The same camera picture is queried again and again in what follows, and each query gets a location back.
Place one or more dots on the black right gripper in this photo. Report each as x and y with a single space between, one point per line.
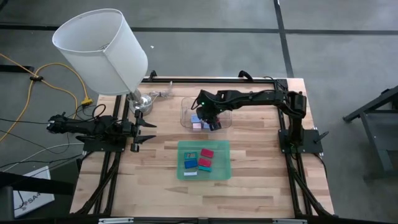
210 109

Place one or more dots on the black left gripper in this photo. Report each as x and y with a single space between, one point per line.
128 128

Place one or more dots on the red box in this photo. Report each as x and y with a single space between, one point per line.
207 153
205 162

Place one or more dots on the plain teal box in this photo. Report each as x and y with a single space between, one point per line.
204 169

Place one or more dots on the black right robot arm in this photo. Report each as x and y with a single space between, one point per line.
264 97

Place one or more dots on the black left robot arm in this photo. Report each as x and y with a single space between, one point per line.
93 127

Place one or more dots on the light blue box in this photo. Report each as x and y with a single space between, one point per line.
194 119
206 126

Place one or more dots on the clear plastic bin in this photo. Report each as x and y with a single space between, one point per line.
225 123

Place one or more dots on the pale pink box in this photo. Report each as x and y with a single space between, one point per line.
196 126

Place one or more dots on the silver lamp base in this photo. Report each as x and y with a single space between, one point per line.
141 105

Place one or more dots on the teal box with dark print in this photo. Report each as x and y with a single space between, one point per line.
190 155

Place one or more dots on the teal translucent bin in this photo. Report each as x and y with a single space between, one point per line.
222 168

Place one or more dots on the white lamp shade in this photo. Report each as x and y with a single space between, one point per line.
102 62

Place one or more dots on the dark beam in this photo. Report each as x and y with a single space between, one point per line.
37 185

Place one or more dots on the white printed sign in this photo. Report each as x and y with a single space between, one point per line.
31 193

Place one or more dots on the black floor bar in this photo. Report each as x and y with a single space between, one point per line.
15 68

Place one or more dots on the black metal stand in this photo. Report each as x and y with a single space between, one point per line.
373 124

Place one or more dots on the silver bracket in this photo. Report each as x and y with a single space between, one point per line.
115 220
289 221

